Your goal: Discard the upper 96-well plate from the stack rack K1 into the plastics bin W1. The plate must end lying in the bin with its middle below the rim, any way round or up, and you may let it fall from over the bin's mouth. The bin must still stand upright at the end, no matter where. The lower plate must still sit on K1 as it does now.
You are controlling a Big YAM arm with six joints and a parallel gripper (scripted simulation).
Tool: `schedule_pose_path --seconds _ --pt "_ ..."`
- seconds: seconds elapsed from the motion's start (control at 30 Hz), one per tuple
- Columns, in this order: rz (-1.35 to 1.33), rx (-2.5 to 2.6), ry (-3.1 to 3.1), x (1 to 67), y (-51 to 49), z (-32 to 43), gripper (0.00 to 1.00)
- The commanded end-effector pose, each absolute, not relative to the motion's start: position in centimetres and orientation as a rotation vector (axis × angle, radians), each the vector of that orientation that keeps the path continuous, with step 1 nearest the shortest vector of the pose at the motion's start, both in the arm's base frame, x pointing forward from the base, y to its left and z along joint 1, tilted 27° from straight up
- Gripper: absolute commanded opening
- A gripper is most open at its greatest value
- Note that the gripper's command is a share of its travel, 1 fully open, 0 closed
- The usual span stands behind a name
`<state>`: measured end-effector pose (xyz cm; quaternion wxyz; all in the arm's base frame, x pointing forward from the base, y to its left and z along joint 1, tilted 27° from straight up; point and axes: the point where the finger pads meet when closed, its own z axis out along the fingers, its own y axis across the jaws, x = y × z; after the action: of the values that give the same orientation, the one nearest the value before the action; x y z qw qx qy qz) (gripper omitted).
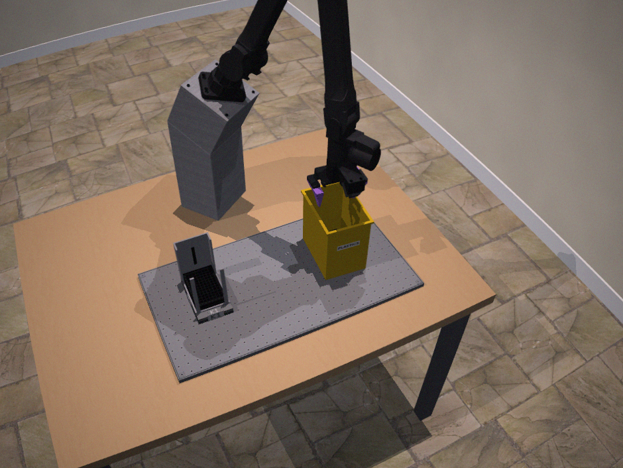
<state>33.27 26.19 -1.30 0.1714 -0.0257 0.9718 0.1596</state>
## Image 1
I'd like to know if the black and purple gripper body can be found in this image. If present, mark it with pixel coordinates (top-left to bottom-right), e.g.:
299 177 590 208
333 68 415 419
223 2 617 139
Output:
307 155 368 189

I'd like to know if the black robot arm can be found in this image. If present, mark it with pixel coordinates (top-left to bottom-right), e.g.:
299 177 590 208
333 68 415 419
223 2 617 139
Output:
198 0 381 198

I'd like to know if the yellow plastics bin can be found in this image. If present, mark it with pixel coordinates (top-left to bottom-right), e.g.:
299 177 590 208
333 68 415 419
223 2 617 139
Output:
301 182 374 280

